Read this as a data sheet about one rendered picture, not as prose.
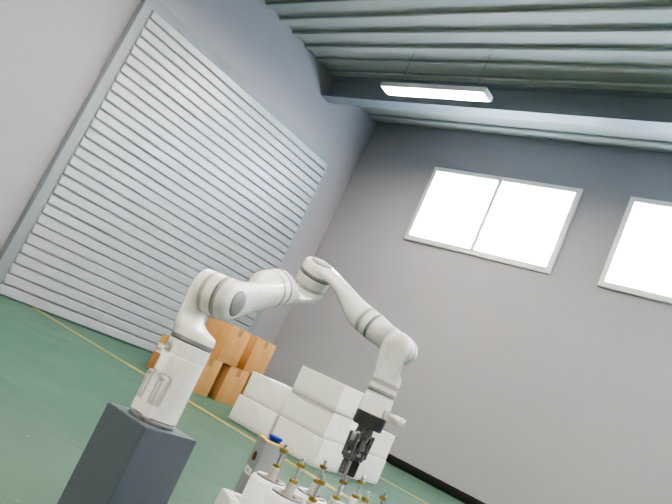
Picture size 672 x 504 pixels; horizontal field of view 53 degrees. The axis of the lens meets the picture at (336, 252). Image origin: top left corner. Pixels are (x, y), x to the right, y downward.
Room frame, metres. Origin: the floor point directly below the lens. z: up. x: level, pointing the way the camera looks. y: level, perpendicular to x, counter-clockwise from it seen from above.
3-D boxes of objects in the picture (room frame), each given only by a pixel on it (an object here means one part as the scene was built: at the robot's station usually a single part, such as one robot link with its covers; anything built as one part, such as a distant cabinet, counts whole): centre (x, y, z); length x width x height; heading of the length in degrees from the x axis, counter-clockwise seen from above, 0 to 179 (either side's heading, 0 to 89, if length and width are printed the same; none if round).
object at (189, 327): (1.42, 0.19, 0.54); 0.09 x 0.09 x 0.17; 66
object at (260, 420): (4.84, -0.08, 0.09); 0.39 x 0.39 x 0.18; 49
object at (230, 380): (5.73, 0.42, 0.15); 0.30 x 0.24 x 0.30; 49
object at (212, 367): (5.48, 0.64, 0.15); 0.30 x 0.24 x 0.30; 47
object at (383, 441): (4.88, -0.67, 0.27); 0.39 x 0.39 x 0.18; 50
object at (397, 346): (1.61, -0.24, 0.62); 0.09 x 0.07 x 0.15; 151
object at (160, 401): (1.42, 0.19, 0.39); 0.09 x 0.09 x 0.17; 48
